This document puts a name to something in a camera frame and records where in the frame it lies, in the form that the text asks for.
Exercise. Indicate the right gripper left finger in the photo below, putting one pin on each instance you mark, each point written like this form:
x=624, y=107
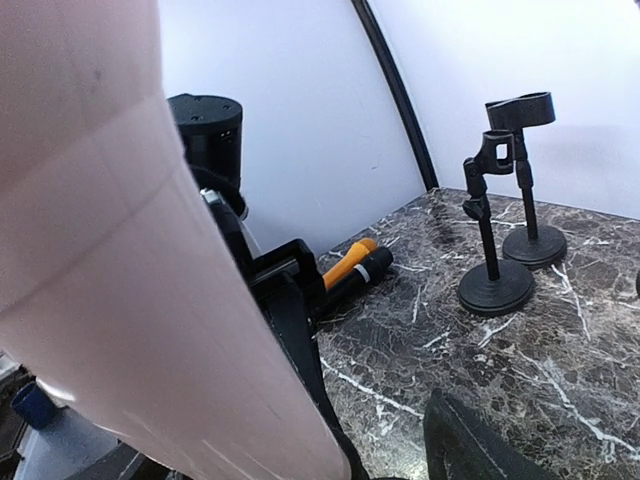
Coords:
x=285, y=311

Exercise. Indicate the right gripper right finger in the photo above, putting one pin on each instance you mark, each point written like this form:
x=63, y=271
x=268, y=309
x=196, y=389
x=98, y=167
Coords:
x=460, y=446

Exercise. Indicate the black microphone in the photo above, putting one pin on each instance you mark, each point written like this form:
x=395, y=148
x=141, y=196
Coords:
x=368, y=272

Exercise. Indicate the orange microphone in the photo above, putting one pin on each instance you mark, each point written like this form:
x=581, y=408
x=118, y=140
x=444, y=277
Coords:
x=357, y=252

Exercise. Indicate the black stand of black microphone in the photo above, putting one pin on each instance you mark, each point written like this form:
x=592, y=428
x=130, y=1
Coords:
x=497, y=286

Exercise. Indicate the beige pink microphone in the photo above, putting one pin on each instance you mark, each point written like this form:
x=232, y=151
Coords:
x=117, y=290

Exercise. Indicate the black mic stand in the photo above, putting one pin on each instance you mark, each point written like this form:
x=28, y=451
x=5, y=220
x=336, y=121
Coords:
x=534, y=246

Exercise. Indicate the left black frame post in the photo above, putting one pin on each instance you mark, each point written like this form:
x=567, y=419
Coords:
x=398, y=92

